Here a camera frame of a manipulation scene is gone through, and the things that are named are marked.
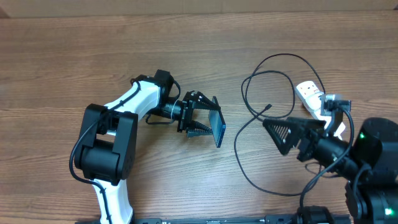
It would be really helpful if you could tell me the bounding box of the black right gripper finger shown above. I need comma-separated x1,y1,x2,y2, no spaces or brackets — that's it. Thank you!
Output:
262,118,305,156
287,117,326,129

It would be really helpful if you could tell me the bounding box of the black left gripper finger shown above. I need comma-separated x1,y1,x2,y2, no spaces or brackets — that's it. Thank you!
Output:
192,92,221,111
186,121,213,138

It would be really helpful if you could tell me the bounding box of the blue Galaxy smartphone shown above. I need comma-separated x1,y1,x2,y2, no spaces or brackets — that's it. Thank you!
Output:
208,108,226,148

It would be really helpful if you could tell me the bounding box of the black USB charging cable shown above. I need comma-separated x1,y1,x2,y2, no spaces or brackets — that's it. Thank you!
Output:
233,53,327,197

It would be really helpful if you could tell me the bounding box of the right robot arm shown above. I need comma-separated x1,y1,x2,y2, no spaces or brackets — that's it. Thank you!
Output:
262,118,397,223

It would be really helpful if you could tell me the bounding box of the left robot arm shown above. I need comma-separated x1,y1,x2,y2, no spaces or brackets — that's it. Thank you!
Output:
68,70,226,223

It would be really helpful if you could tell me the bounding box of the white charger plug adapter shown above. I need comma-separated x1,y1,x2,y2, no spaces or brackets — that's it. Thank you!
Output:
303,92,324,112

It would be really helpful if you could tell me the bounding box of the white power strip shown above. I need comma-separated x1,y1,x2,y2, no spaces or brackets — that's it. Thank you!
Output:
295,81,331,129

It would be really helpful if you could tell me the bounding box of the cardboard backdrop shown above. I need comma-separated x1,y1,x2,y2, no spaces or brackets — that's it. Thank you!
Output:
1,0,397,19

